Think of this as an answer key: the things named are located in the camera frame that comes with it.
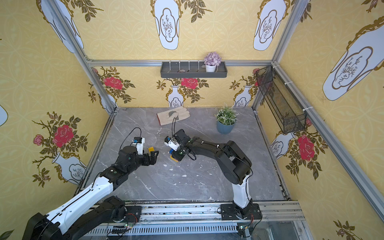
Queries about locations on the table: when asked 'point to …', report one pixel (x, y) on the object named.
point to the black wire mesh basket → (288, 114)
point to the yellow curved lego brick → (151, 149)
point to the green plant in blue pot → (226, 120)
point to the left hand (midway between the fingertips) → (153, 151)
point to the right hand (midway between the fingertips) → (175, 156)
